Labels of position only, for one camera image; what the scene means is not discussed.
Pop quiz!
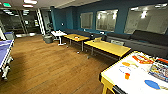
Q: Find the blue round plate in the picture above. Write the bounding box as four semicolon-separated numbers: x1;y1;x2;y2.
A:
143;79;162;91

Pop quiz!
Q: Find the ceiling light panel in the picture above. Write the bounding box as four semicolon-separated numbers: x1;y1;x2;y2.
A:
23;0;39;5
22;4;35;9

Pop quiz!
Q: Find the white table with dishes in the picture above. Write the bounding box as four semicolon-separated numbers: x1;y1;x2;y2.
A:
98;50;168;94

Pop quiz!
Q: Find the dark grey sofa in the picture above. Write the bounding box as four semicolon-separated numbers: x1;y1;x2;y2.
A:
63;28;168;60

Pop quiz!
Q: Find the green exit sign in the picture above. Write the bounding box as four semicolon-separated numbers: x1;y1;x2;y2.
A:
2;2;13;9

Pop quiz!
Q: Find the colourful game box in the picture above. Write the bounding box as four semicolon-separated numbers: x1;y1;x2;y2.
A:
148;62;168;83

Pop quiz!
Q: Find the red game box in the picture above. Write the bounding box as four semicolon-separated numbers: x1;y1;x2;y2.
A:
131;54;155;65

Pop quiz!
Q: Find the orange item on table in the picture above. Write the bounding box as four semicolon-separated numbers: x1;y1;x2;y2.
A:
73;35;81;41

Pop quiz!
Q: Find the white round table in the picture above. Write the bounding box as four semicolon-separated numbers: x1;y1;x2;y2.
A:
50;29;68;47

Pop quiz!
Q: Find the red flat case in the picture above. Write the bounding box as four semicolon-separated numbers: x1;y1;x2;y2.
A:
156;58;168;65

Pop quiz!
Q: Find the dark low seat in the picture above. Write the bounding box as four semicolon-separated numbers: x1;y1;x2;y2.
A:
42;34;55;45

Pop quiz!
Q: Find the tan cardboard stand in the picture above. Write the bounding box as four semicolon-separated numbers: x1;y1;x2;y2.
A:
93;37;103;43

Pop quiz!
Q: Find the blue ping-pong table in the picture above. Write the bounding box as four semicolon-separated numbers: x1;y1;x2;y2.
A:
0;31;16;81

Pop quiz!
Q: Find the orange plastic cup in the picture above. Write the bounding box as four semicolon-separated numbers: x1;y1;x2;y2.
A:
124;72;131;81

